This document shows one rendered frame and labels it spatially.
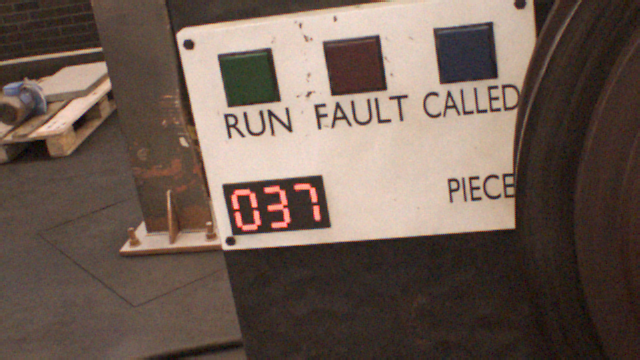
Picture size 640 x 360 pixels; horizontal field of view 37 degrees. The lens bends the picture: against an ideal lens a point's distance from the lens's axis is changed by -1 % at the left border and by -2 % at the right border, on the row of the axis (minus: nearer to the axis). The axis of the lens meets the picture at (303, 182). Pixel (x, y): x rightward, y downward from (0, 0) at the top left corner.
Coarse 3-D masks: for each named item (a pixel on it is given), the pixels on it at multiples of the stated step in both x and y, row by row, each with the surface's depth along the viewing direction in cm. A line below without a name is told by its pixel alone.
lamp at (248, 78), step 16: (224, 64) 71; (240, 64) 71; (256, 64) 71; (224, 80) 72; (240, 80) 72; (256, 80) 71; (272, 80) 71; (240, 96) 72; (256, 96) 72; (272, 96) 72
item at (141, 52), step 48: (96, 0) 328; (144, 0) 324; (144, 48) 331; (144, 96) 338; (144, 144) 345; (192, 144) 341; (144, 192) 353; (192, 192) 349; (144, 240) 355; (192, 240) 347
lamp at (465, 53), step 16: (448, 32) 67; (464, 32) 67; (480, 32) 67; (448, 48) 68; (464, 48) 68; (480, 48) 67; (448, 64) 68; (464, 64) 68; (480, 64) 68; (448, 80) 69
